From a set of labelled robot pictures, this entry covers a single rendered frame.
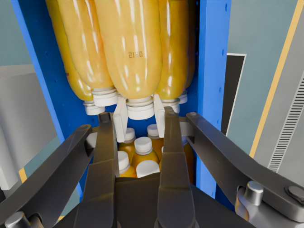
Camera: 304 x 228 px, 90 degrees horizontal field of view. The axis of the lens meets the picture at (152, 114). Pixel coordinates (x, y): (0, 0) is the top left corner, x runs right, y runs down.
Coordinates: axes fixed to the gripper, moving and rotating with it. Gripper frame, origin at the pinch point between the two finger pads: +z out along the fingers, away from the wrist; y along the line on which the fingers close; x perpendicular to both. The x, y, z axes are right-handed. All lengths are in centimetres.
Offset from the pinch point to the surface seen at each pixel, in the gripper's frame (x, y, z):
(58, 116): -1.5, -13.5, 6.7
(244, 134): -82, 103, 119
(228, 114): -50, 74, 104
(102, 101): 0.5, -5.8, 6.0
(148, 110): -0.4, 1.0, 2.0
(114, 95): 0.9, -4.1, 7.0
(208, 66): 4.9, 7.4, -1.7
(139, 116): -1.1, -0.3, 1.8
